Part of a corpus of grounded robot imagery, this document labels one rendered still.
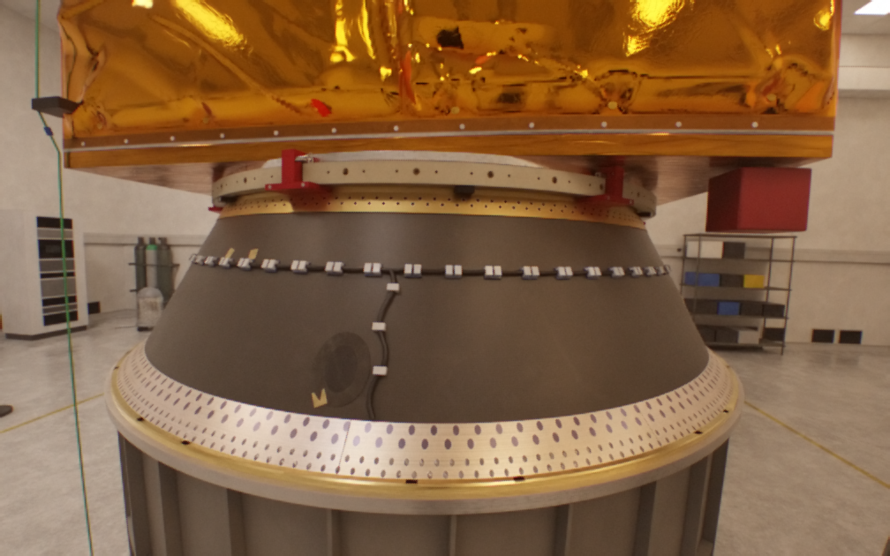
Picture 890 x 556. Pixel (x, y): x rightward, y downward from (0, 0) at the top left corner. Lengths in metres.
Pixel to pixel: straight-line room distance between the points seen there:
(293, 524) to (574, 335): 0.61
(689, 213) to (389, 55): 6.60
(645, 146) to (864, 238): 8.15
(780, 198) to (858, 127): 7.99
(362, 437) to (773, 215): 0.97
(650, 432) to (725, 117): 0.67
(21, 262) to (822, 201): 12.79
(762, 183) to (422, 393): 0.86
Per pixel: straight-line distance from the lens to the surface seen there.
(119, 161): 1.33
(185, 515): 0.97
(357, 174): 0.79
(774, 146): 1.02
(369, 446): 0.63
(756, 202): 1.02
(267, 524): 0.79
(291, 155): 0.86
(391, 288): 0.67
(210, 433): 0.78
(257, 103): 1.02
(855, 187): 8.86
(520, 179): 0.80
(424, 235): 0.73
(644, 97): 0.90
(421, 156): 0.80
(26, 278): 7.99
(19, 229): 8.03
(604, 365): 0.77
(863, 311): 9.06
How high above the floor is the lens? 1.53
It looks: 5 degrees down
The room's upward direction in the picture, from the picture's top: 1 degrees clockwise
